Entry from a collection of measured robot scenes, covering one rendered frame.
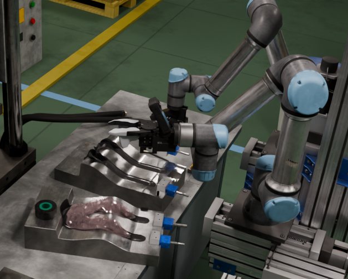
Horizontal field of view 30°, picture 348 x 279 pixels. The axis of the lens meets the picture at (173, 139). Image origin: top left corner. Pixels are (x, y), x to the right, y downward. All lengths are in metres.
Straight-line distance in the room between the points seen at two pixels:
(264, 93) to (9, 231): 1.13
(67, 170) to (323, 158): 1.09
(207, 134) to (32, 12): 1.36
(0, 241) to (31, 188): 0.35
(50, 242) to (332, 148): 1.07
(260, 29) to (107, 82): 3.02
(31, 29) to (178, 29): 3.54
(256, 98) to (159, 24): 4.54
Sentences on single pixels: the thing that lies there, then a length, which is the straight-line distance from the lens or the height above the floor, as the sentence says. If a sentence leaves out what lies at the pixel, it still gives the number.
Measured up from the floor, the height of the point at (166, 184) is 0.92.
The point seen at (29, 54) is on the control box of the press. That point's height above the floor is 1.14.
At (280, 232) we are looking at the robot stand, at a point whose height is 1.04.
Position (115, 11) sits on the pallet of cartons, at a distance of 6.64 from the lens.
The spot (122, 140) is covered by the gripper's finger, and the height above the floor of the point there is 1.43.
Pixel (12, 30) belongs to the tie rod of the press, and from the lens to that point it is 2.78.
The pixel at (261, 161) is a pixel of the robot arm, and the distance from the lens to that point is 2.27.
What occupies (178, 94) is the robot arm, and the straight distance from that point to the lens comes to 2.73.
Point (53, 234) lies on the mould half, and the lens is 2.47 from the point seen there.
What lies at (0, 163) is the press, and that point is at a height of 0.78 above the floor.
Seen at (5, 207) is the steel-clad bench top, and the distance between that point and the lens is 2.74.
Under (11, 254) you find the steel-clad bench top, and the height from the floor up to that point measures 0.80.
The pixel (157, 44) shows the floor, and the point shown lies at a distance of 6.15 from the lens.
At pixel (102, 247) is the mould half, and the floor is 0.86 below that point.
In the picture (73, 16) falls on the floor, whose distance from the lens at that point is 6.64.
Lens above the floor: 2.49
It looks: 32 degrees down
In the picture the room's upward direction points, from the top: 7 degrees clockwise
